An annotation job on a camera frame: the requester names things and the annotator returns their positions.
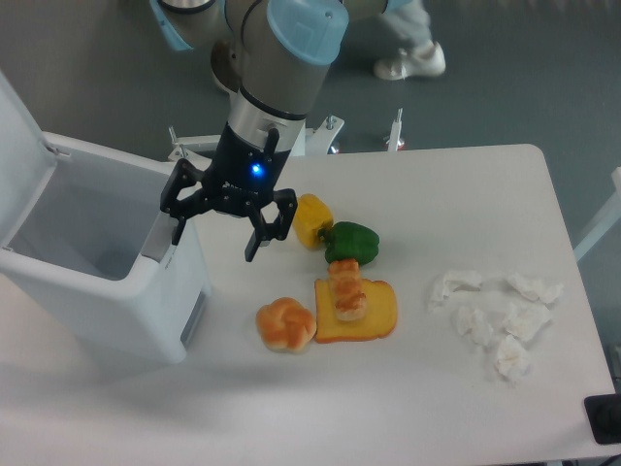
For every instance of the orange toast slice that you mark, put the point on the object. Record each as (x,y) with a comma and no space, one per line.
(380,319)

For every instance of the round knotted bread roll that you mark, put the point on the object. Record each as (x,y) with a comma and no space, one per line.
(285,324)

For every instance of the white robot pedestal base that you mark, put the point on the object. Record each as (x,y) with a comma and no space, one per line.
(310,141)

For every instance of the crumpled white tissue top right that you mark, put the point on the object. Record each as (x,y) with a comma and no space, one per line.
(535,290)

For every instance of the crumpled white tissue left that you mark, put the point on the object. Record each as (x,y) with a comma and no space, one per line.
(449,282)

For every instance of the yellow bell pepper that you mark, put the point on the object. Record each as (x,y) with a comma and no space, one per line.
(312,220)

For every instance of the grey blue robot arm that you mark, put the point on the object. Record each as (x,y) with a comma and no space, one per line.
(284,50)

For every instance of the crumpled white tissue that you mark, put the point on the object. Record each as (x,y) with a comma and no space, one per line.
(449,282)
(510,360)
(535,290)
(524,321)
(473,321)

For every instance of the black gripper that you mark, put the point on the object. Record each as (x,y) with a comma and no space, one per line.
(239,182)

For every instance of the black device table corner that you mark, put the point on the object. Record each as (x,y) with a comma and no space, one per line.
(603,412)

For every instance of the white table clamp bracket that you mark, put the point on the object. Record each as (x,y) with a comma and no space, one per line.
(395,141)

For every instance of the crumpled white tissue middle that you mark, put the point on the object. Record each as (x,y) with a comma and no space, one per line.
(473,321)

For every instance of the white push-top trash can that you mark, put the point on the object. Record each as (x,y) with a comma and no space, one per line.
(83,235)

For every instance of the green bell pepper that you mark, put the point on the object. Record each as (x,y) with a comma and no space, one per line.
(349,240)

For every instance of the white shoe and trouser leg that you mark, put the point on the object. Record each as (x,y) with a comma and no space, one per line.
(418,55)

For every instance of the crumpled white tissue bottom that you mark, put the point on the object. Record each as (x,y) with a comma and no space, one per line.
(510,360)

